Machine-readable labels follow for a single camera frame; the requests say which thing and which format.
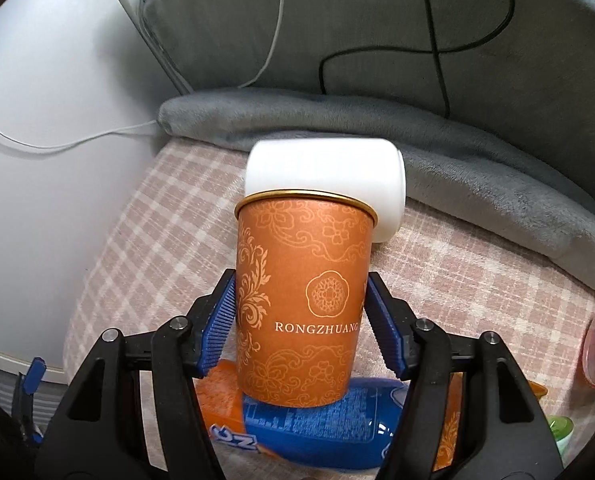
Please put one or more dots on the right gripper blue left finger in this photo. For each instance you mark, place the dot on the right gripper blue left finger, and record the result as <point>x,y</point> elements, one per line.
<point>98,432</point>

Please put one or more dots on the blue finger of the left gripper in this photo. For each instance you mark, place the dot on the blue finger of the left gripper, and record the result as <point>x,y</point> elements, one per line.
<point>23,400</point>

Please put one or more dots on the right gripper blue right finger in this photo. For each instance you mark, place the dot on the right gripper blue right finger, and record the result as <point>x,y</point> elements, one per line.
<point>502,431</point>

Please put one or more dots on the orange paper cup with lettering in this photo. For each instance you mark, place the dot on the orange paper cup with lettering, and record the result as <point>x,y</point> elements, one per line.
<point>301,277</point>

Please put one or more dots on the white plastic cup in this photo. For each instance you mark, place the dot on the white plastic cup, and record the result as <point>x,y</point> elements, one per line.
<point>369,170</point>

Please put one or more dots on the green plastic bottle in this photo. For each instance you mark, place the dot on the green plastic bottle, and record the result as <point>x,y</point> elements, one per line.
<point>562,429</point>

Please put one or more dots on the plaid pink blanket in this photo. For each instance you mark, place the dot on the plaid pink blanket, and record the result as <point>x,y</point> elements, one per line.
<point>178,234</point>

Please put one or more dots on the grey rolled blanket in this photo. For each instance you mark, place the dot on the grey rolled blanket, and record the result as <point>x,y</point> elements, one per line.
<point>457,169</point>

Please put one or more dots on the grey sofa backrest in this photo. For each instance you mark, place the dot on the grey sofa backrest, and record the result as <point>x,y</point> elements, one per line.
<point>523,70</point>

